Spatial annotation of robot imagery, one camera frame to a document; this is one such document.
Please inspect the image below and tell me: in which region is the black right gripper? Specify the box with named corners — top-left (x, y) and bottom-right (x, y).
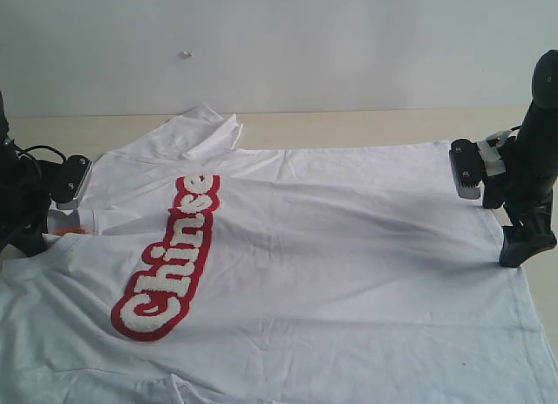
top-left (481, 129), bottom-right (557, 267)

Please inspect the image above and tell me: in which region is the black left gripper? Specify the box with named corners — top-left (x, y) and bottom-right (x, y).
top-left (1, 146), bottom-right (59, 257)

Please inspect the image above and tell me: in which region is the white t-shirt red lettering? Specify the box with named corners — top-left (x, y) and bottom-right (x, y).
top-left (1, 107), bottom-right (557, 403)

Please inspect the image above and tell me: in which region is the orange neck label tag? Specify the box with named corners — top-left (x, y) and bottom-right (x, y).
top-left (51, 227), bottom-right (89, 236)

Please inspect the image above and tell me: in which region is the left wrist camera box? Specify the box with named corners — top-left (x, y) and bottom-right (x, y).
top-left (50, 154), bottom-right (92, 210)

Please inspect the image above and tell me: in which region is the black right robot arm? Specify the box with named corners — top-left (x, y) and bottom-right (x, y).
top-left (482, 50), bottom-right (557, 268)

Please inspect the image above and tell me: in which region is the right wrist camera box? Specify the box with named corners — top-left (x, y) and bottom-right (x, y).
top-left (448, 139), bottom-right (484, 200)

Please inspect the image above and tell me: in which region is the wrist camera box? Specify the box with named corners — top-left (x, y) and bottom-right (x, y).
top-left (448, 139), bottom-right (484, 200)
top-left (50, 154), bottom-right (92, 210)

